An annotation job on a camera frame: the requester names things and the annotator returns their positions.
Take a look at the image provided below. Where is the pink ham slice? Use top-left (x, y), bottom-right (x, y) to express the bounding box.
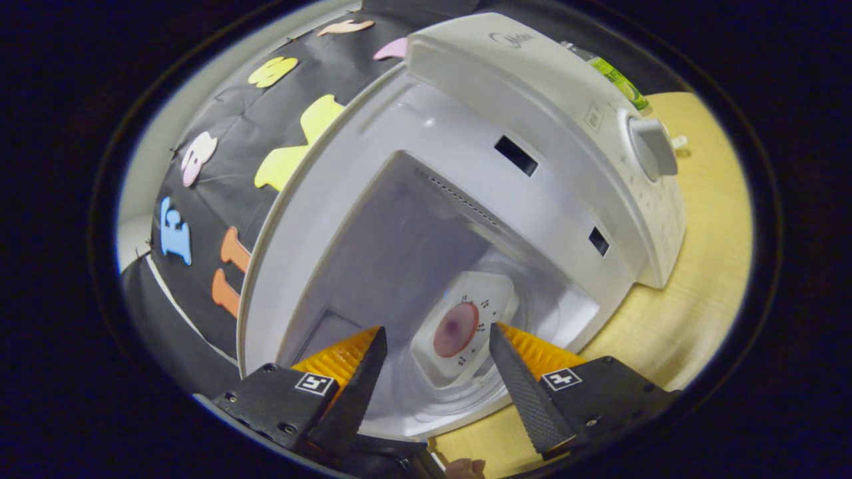
top-left (433, 301), bottom-right (480, 359)

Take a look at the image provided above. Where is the white foam food tray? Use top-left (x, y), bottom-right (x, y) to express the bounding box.
top-left (409, 271), bottom-right (520, 390)

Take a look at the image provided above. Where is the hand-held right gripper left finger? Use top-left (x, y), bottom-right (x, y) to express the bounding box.
top-left (212, 326), bottom-right (389, 456)

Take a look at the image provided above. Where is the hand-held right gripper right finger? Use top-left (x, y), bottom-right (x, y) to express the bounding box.
top-left (489, 322), bottom-right (681, 461)

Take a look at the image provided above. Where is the green drink bottle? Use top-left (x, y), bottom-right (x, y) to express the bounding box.
top-left (559, 40), bottom-right (650, 112)

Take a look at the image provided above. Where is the white microwave oven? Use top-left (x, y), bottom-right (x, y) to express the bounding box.
top-left (236, 12), bottom-right (688, 441)

